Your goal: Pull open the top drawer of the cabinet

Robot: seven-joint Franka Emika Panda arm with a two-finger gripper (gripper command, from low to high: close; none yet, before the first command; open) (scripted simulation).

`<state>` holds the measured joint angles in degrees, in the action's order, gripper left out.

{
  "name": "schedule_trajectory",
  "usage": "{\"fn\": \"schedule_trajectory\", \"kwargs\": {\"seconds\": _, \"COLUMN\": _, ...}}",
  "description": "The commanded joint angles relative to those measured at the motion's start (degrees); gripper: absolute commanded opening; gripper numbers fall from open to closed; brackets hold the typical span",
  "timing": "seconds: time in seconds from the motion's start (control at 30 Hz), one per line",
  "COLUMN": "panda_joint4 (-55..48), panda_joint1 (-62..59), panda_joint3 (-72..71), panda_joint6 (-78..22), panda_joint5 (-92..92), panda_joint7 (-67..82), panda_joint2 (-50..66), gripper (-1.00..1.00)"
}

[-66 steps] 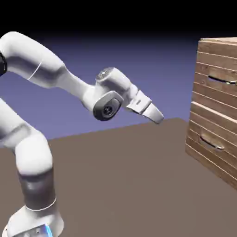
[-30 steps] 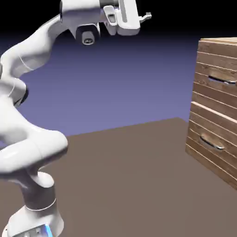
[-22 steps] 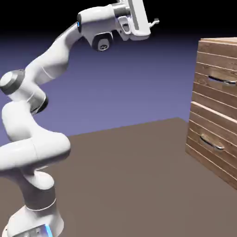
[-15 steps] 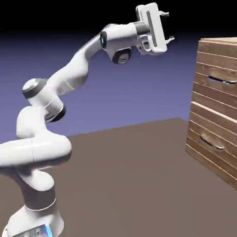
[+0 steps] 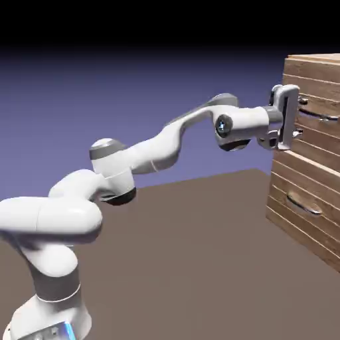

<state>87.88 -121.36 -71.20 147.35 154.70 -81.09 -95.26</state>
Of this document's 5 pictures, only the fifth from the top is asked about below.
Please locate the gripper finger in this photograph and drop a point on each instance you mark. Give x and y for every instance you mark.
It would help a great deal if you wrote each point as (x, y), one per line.
(298, 132)
(302, 101)

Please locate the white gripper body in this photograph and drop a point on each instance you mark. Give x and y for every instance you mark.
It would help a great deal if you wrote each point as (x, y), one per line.
(291, 117)

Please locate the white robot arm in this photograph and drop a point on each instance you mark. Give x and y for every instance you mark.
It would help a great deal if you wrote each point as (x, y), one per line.
(148, 156)

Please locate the wooden drawer front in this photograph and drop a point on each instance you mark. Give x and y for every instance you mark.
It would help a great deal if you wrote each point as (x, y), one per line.
(318, 143)
(297, 183)

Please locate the light wooden cabinet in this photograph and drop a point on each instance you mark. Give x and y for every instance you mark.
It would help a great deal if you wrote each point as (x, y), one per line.
(305, 228)

